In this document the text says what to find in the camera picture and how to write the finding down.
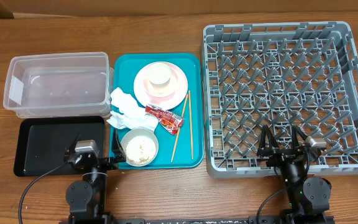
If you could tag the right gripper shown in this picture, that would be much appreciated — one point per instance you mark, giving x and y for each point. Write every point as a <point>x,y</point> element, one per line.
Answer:
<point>281,154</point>

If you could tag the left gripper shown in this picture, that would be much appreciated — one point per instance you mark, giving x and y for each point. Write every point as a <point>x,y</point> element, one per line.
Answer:
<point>118,154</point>

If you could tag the rice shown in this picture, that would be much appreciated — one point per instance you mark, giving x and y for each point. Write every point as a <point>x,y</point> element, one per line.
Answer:
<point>140,150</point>

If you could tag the grey bowl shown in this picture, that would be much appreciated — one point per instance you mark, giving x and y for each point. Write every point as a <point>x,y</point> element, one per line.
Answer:
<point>138,132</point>

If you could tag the white napkin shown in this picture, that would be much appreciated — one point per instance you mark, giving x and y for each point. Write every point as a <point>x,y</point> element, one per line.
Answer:
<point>130,114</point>

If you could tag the red snack wrapper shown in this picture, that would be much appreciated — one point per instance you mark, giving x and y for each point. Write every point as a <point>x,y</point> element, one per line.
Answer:
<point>170,121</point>

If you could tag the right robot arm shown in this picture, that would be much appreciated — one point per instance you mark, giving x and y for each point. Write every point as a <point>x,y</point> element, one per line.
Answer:
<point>308,196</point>

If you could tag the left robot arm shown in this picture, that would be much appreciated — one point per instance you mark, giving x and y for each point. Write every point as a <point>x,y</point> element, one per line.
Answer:
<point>87,197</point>

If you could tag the grey dishwasher rack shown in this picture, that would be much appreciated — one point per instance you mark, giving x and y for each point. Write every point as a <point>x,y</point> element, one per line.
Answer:
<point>279,75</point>

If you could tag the teal plastic tray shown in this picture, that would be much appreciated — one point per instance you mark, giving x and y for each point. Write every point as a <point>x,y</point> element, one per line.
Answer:
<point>126,69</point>

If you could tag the pink small plate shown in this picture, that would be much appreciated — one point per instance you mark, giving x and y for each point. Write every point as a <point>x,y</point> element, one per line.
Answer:
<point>164,90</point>

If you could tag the black plastic tray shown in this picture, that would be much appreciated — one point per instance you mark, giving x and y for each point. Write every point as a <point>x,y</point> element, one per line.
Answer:
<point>42,141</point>

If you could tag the pink large plate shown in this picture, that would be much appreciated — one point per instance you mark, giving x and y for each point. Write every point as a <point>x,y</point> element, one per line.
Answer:
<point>167,102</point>

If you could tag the clear plastic bin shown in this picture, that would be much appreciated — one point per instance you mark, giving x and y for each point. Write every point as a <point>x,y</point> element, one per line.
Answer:
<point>55,85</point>

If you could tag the white paper cup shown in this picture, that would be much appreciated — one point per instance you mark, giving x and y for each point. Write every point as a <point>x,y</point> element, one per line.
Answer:
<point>158,74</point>

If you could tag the left wooden chopstick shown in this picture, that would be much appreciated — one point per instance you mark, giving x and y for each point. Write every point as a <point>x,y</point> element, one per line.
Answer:
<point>178,132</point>

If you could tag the wooden chopstick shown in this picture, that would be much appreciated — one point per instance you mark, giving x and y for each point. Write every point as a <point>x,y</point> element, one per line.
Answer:
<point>178,132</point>
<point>191,124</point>

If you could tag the right wooden chopstick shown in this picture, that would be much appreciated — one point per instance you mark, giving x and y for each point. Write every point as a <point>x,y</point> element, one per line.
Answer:
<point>191,124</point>

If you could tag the cardboard backdrop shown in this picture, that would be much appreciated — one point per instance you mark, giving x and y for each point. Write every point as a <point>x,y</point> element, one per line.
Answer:
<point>93,8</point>

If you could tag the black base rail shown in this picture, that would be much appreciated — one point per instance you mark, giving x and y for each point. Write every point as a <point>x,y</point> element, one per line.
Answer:
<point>249,220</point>

